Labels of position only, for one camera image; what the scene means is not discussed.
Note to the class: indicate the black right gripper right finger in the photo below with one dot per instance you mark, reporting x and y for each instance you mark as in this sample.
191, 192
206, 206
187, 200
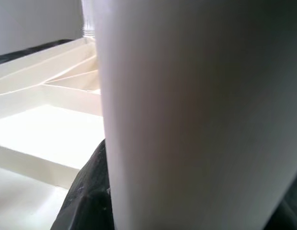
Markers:
292, 210

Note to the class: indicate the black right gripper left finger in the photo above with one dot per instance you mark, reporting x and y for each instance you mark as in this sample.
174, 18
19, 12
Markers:
91, 191

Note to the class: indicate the white plastic table top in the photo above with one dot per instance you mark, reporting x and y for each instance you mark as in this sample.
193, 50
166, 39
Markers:
43, 131

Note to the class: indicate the white plastic table leg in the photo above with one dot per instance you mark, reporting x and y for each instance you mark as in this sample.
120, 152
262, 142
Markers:
87, 14
186, 119

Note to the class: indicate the black cloth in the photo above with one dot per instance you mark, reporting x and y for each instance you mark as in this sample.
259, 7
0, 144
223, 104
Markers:
19, 54

